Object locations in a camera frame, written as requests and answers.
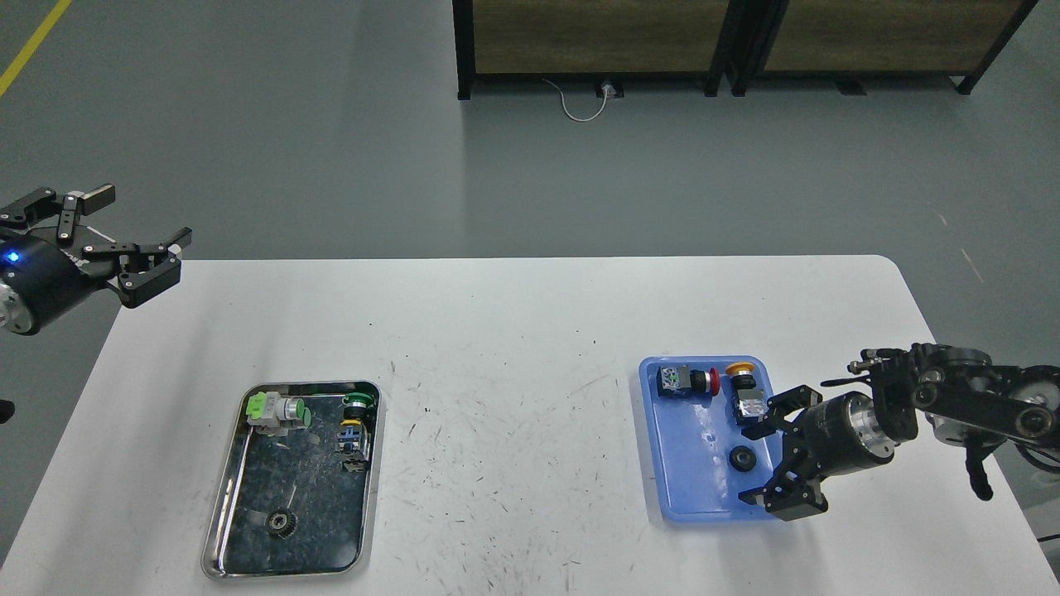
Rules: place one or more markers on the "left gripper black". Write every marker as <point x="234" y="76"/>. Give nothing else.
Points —
<point x="41" y="281"/>

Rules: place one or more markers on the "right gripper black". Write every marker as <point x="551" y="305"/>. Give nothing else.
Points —
<point x="840" y="436"/>

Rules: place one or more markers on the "black gear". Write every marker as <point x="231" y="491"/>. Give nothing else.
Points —
<point x="281" y="523"/>
<point x="742" y="459"/>

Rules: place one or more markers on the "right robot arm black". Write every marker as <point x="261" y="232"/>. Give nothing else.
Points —
<point x="970" y="402"/>

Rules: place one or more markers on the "blue plastic tray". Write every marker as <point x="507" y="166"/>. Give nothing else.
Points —
<point x="689" y="440"/>

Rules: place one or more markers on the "silver metal tray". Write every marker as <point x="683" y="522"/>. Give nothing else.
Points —
<point x="301" y="472"/>

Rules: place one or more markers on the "floor power socket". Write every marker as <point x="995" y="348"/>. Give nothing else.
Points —
<point x="608" y="89"/>

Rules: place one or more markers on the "yellow push button switch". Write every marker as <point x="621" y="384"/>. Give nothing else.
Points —
<point x="747" y="400"/>

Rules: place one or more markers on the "red push button switch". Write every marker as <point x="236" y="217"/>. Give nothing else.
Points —
<point x="685" y="381"/>

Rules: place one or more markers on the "light green push button switch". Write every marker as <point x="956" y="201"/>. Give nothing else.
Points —
<point x="272" y="414"/>

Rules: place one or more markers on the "dark green push button switch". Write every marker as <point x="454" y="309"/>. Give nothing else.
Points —
<point x="353" y="441"/>

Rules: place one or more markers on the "wooden cabinet right black frame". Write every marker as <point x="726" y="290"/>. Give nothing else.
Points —
<point x="847" y="42"/>

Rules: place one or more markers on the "wooden cabinet black frame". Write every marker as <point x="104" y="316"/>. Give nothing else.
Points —
<point x="595" y="41"/>
<point x="847" y="42"/>

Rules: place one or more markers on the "wooden cabinet left black frame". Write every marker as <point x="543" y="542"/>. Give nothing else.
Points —
<point x="595" y="41"/>

